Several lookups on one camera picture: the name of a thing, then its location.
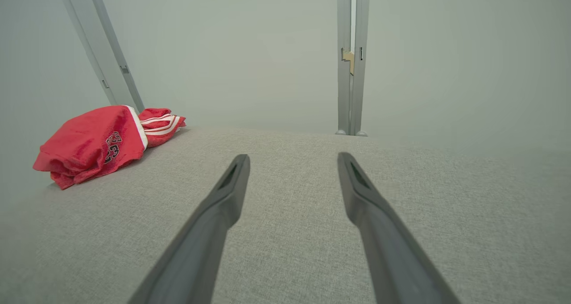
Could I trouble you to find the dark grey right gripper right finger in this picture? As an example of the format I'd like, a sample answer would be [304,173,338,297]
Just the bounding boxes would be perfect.
[337,152,462,304]

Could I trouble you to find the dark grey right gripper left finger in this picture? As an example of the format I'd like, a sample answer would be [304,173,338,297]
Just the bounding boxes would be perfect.
[127,154,251,304]

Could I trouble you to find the red jersey with white stripes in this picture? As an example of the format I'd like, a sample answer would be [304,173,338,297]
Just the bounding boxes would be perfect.
[138,108,186,148]

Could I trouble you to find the red shorts with white trim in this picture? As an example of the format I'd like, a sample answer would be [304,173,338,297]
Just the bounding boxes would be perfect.
[33,105,148,191]

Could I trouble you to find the grey partition post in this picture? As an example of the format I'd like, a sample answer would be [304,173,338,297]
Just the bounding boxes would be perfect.
[57,0,145,112]
[337,0,370,137]

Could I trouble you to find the tan wooden bracket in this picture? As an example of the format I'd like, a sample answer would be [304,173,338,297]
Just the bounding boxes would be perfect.
[342,47,356,75]

